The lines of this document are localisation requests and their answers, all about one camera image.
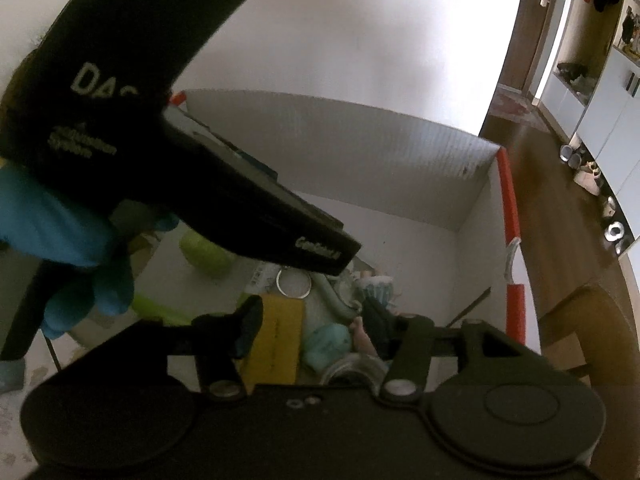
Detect pink blue toy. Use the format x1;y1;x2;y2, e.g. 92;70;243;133
349;316;393;361

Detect blue gloved left hand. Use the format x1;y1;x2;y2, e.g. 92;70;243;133
0;164;179;340

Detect white wall cabinet unit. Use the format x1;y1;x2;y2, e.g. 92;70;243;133
538;0;639;240

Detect brown door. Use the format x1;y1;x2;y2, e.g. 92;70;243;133
499;0;552;92

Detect toothpick jar green lid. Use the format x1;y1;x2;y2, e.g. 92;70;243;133
179;230;236;278

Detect correction tape dispenser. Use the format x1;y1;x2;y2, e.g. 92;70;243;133
305;257;398;334

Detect wooden chair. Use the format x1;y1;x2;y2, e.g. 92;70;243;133
538;283;639;479

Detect shoes on floor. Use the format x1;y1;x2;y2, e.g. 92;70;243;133
559;144;634;257

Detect teal round toy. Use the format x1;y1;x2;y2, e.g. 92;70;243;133
302;323;352;373

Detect clear plastic jar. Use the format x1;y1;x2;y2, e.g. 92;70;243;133
320;353;388;394

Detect green tube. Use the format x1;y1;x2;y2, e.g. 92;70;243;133
130;294;191;326

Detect yellow small box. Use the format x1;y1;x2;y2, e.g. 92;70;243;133
240;295;305;393

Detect red cardboard box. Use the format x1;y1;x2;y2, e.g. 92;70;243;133
134;88;544;386

